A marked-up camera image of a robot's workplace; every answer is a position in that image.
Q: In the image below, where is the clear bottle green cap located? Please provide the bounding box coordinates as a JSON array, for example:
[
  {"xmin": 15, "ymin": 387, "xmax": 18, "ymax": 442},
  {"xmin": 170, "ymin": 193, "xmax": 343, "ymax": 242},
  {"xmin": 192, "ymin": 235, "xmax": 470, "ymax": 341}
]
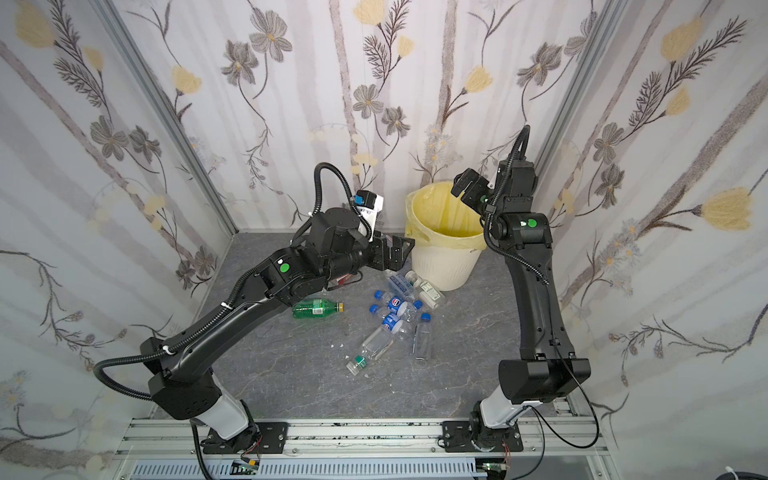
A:
[{"xmin": 346, "ymin": 325, "xmax": 395, "ymax": 376}]

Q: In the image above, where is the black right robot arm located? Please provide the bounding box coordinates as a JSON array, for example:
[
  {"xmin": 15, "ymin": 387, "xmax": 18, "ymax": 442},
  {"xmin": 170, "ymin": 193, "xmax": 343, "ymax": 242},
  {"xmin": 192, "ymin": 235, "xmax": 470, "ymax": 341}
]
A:
[{"xmin": 451, "ymin": 161, "xmax": 591, "ymax": 451}]

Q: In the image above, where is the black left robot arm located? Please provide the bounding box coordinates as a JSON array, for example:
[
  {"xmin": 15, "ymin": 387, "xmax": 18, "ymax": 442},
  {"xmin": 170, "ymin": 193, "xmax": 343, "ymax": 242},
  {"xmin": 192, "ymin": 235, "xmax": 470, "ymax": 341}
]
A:
[{"xmin": 93, "ymin": 162, "xmax": 415, "ymax": 441}]

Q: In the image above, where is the white bin with yellow bag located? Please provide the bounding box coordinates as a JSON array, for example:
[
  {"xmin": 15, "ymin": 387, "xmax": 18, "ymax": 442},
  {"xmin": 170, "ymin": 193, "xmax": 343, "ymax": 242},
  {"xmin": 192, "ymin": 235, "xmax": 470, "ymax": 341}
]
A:
[{"xmin": 405, "ymin": 181, "xmax": 486, "ymax": 292}]

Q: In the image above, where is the blue label clear bottle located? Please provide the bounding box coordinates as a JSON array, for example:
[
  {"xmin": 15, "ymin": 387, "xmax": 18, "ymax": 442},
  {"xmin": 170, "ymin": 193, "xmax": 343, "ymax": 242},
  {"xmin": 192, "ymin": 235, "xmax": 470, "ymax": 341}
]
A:
[{"xmin": 387, "ymin": 272, "xmax": 418, "ymax": 300}]

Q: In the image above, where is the red yellow label bottle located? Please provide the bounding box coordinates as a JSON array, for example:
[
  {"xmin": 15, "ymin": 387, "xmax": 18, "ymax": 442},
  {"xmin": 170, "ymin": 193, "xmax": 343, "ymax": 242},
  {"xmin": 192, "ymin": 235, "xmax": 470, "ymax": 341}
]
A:
[{"xmin": 329, "ymin": 274, "xmax": 355, "ymax": 288}]

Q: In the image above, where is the clear bottle white green label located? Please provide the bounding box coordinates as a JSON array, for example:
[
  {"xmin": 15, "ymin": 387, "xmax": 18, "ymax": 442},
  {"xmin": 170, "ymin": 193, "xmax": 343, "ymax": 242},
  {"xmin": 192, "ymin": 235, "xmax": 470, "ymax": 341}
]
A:
[{"xmin": 405, "ymin": 270, "xmax": 446, "ymax": 310}]

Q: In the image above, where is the Pepsi label bottle lower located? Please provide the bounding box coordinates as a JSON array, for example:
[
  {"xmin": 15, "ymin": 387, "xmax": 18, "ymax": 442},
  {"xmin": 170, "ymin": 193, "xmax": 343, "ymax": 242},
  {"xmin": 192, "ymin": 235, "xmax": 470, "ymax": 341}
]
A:
[{"xmin": 368, "ymin": 304, "xmax": 415, "ymax": 335}]

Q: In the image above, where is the green Sprite bottle lying flat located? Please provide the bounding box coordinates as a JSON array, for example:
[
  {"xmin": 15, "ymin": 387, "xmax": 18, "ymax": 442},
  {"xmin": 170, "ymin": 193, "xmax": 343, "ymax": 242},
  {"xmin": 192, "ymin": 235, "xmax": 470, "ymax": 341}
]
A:
[{"xmin": 292, "ymin": 298, "xmax": 345, "ymax": 319}]

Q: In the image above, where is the clear bottle blue cap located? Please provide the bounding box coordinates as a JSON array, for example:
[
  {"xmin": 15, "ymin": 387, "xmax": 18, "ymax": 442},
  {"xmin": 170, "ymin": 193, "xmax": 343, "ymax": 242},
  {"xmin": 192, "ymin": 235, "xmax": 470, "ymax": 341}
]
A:
[{"xmin": 412, "ymin": 313, "xmax": 432, "ymax": 361}]

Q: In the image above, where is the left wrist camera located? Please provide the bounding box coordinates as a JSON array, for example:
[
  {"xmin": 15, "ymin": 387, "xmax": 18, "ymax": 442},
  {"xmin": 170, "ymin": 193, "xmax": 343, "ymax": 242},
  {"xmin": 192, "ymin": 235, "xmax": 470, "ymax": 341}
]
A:
[{"xmin": 354, "ymin": 190, "xmax": 384, "ymax": 231}]

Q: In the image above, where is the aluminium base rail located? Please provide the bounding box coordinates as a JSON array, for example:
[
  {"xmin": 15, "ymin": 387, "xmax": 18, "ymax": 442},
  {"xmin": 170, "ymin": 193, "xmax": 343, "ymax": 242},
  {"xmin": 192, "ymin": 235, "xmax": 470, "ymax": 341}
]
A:
[{"xmin": 113, "ymin": 416, "xmax": 619, "ymax": 480}]

